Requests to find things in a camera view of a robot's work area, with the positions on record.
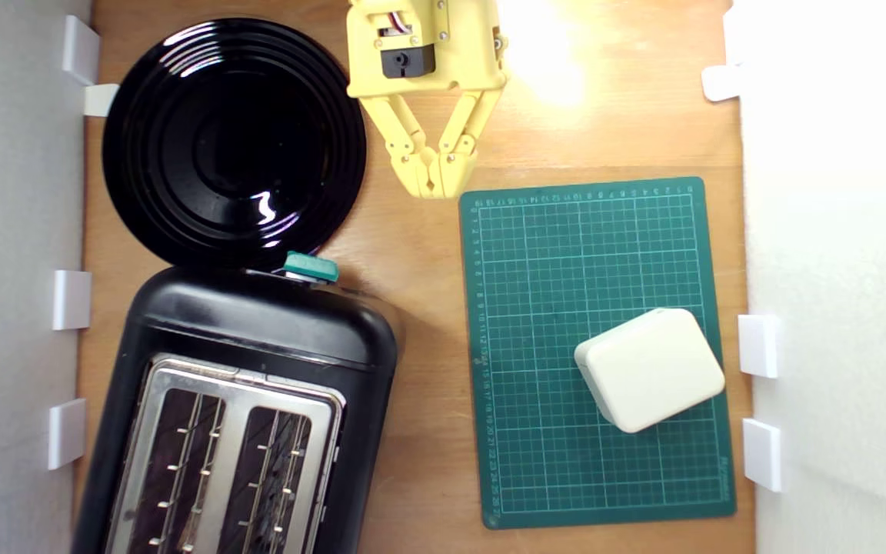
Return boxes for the white wall clip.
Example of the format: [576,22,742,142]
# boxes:
[62,15,102,85]
[52,269,93,332]
[83,83,121,118]
[738,313,781,379]
[701,65,742,102]
[742,418,784,493]
[47,398,88,471]

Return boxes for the black plate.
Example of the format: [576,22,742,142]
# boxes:
[102,17,368,270]

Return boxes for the green cutting mat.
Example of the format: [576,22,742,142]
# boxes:
[458,177,738,530]

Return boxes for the white block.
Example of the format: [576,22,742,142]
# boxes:
[574,308,727,434]

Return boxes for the black two-slot toaster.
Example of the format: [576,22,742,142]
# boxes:
[70,264,400,554]

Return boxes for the green toaster lever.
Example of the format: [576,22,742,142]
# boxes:
[283,252,340,283]

